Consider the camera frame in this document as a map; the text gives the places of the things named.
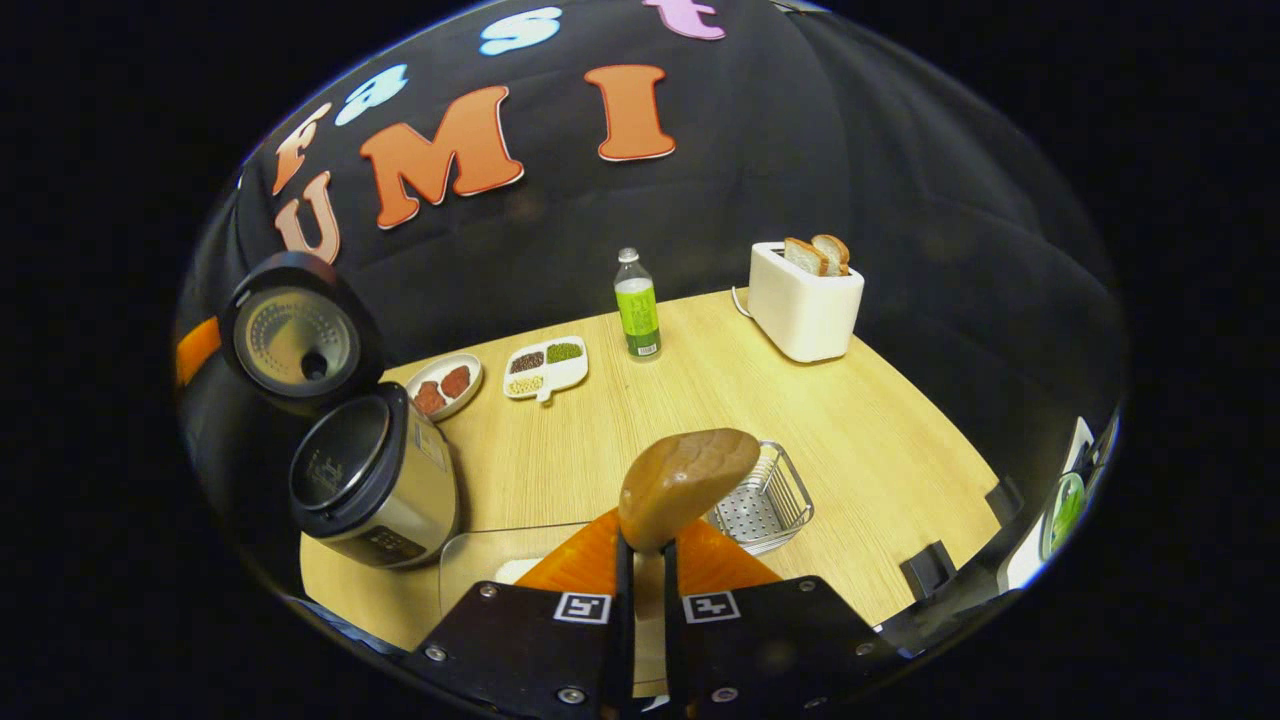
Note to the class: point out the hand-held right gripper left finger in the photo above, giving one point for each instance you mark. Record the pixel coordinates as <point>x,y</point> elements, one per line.
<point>520,650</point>

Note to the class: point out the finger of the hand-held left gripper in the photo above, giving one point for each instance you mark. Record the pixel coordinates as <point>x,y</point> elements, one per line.
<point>198,350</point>

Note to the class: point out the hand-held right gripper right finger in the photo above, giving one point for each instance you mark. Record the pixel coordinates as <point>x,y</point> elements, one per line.
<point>770,640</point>

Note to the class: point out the wooden spoon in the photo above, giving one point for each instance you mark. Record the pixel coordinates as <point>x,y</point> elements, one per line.
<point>685,485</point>

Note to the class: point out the black silver rice cooker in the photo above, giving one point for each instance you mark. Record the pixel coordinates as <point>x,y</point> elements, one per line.
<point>380,480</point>

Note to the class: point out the clear plastic container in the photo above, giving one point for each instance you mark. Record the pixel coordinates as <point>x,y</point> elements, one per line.
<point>475,570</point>

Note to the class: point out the black table clamp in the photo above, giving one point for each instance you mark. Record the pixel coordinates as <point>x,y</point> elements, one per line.
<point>928,570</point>
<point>1005,500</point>

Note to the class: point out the red-brown meat patty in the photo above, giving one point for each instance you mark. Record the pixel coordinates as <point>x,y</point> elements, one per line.
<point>456,381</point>
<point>429,398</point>

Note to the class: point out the round white plate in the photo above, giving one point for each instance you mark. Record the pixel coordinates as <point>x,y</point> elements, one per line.
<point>470,372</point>

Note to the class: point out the white divided grain dish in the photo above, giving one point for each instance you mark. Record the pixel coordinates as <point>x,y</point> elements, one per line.
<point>565,372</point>

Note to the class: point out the white toaster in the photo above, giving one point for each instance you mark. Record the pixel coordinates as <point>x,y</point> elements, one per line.
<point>805,315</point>

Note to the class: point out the green label drink bottle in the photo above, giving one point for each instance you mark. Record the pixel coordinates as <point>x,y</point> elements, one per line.
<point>638,310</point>

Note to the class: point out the toast bread slice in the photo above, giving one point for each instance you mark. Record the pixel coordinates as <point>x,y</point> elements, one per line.
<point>804,256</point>
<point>834,252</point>

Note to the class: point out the black backdrop cloth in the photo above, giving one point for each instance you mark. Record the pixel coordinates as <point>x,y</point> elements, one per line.
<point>800,150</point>

